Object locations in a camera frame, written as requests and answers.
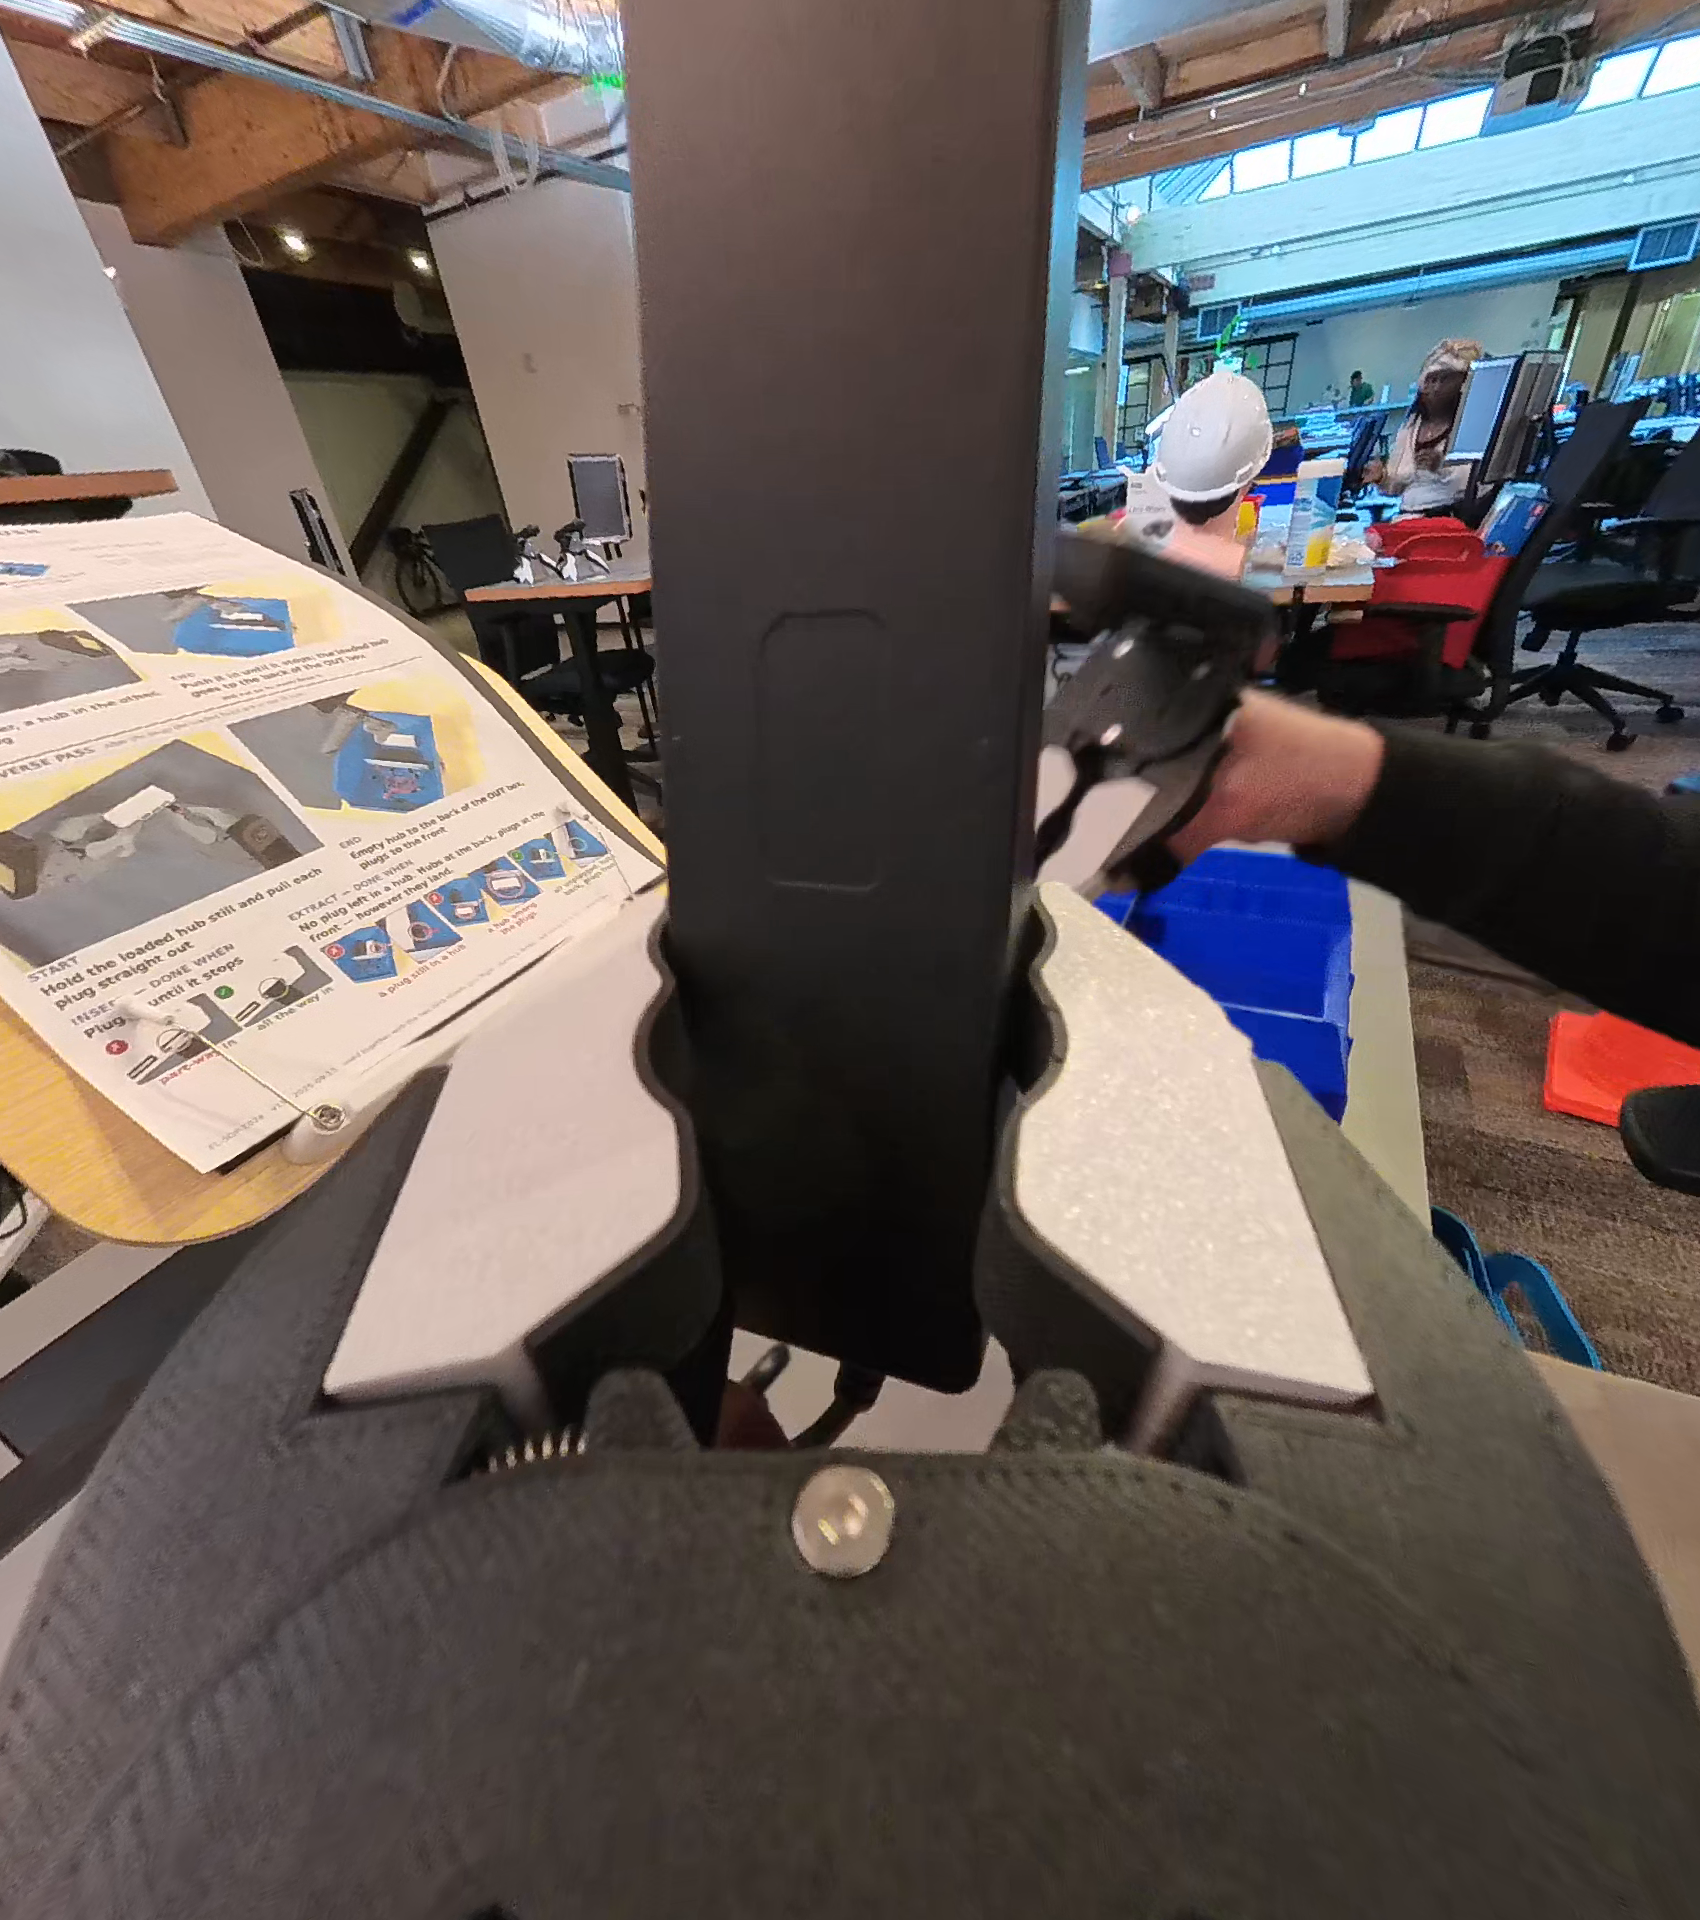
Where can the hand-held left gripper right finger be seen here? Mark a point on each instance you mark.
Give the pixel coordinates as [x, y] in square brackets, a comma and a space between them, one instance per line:
[1165, 1184]

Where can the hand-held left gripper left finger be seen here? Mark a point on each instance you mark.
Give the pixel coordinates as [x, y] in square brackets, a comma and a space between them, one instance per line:
[520, 1201]

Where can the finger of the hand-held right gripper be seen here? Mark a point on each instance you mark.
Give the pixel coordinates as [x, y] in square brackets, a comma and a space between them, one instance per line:
[1090, 824]

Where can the black usb hub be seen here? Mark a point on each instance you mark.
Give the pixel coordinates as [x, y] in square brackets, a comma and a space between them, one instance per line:
[851, 450]

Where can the person's right forearm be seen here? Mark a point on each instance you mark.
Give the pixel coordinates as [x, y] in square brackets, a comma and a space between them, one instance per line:
[1570, 884]

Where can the person's right hand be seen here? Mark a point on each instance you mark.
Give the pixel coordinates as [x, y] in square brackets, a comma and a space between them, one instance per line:
[1292, 781]

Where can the blue plastic bin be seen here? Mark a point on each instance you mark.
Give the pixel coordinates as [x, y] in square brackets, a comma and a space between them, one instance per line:
[1270, 961]

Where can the white wipes canister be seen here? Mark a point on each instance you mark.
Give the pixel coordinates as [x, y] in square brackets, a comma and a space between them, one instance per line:
[1313, 524]

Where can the white hard hat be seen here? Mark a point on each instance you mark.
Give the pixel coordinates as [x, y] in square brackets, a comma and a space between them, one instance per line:
[1211, 435]

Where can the red fabric bag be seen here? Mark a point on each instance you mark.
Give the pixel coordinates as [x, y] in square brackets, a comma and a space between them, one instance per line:
[1421, 614]

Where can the printed instruction sheet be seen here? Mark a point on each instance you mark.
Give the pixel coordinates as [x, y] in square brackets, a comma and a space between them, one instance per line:
[191, 841]

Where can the black desk monitor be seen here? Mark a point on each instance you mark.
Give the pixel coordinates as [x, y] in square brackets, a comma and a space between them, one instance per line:
[598, 503]

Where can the wooden edged desk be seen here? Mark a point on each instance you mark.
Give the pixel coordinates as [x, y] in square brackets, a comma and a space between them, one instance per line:
[550, 591]

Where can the person's beige trouser leg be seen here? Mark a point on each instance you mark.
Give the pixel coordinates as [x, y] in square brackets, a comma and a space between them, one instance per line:
[1691, 1575]

